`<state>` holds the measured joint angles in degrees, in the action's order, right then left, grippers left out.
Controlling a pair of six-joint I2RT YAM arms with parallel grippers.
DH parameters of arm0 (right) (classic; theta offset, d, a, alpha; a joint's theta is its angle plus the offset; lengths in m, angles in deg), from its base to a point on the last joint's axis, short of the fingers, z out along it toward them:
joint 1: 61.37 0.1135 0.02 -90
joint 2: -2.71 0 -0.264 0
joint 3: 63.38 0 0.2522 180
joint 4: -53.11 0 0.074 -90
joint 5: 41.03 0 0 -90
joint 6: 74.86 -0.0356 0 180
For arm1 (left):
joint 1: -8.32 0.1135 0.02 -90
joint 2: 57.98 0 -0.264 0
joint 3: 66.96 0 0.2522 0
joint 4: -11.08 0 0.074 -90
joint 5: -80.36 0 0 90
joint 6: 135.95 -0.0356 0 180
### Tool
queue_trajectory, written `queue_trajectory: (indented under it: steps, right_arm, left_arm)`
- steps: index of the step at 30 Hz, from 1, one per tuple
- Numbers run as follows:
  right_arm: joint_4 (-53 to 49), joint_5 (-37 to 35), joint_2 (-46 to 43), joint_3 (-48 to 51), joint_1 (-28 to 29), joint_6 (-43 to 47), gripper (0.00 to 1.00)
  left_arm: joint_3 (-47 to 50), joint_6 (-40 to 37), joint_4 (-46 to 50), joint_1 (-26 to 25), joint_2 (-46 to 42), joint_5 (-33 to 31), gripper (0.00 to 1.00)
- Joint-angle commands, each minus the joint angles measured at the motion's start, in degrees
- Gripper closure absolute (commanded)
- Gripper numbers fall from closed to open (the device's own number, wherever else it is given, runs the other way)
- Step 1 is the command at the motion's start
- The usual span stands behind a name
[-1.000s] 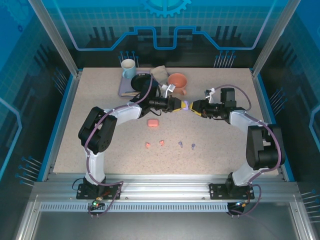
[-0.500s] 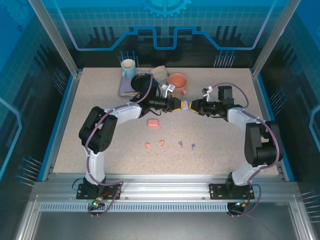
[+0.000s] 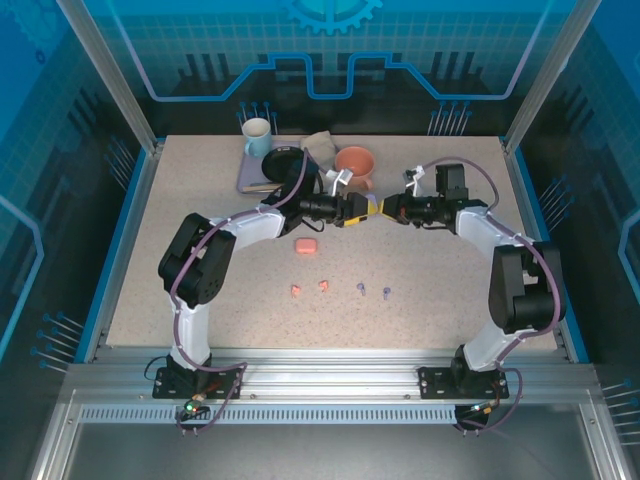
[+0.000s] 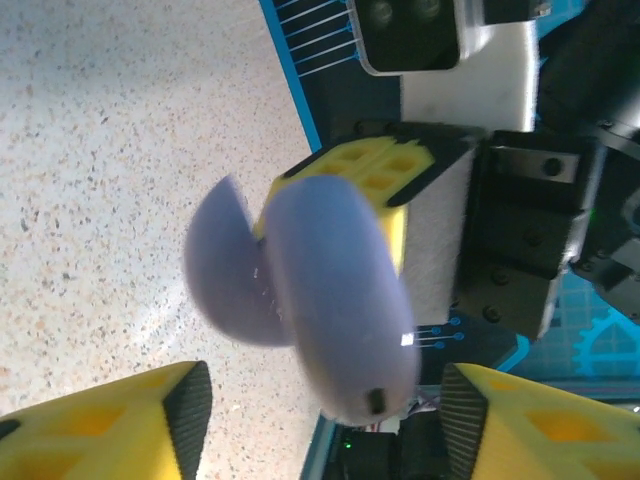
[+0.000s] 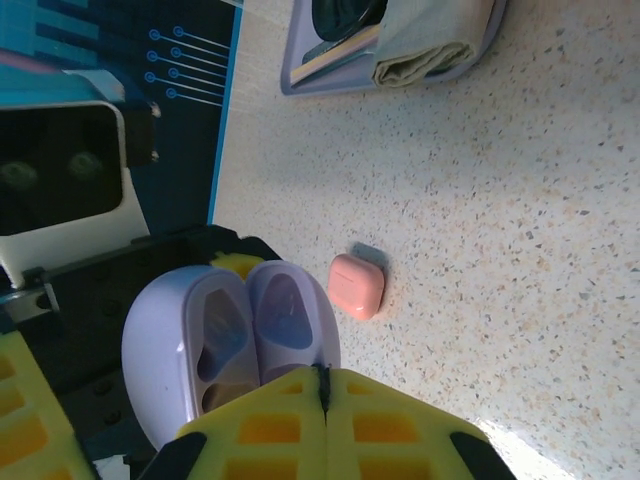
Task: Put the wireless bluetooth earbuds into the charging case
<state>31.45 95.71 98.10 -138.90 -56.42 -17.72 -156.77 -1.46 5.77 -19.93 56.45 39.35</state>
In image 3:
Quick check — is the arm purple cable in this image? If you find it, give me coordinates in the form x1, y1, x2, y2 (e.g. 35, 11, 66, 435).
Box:
417, 157, 561, 436
169, 148, 346, 437

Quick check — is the orange cup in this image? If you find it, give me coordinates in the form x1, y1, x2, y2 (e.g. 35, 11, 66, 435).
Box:
333, 146, 376, 192

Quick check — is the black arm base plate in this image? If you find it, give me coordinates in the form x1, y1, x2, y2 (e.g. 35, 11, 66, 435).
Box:
417, 366, 511, 400
152, 367, 245, 400

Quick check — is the lavender tray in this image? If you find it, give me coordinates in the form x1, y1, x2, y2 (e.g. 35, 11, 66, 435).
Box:
235, 139, 304, 199

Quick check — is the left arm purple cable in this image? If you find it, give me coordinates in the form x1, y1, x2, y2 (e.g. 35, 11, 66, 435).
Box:
169, 148, 346, 437

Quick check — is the aluminium table side rail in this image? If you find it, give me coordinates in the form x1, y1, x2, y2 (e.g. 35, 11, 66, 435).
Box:
499, 138, 590, 364
82, 142, 166, 364

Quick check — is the light blue mug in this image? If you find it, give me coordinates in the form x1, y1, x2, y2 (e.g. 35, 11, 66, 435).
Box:
241, 117, 274, 159

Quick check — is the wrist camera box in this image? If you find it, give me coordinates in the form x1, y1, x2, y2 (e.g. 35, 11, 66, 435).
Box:
324, 167, 356, 199
403, 167, 427, 197

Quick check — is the black plate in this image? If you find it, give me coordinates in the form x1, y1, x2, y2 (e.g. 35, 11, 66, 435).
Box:
260, 147, 307, 184

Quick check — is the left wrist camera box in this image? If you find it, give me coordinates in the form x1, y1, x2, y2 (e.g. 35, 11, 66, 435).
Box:
324, 167, 356, 199

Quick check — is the aluminium frame post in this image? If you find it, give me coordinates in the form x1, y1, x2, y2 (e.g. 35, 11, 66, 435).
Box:
502, 0, 604, 155
55, 0, 165, 155

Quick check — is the slotted cable duct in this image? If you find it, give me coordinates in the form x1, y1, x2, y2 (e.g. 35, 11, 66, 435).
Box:
78, 404, 459, 426

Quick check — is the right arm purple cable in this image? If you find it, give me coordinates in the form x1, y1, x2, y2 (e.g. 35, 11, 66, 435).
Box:
417, 157, 561, 436

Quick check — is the beige folded cloth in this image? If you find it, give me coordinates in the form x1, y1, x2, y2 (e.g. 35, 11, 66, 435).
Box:
301, 130, 342, 169

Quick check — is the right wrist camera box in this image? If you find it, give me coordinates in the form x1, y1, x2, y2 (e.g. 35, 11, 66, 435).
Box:
403, 167, 427, 197

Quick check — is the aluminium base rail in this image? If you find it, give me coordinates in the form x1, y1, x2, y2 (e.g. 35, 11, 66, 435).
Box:
64, 347, 596, 406

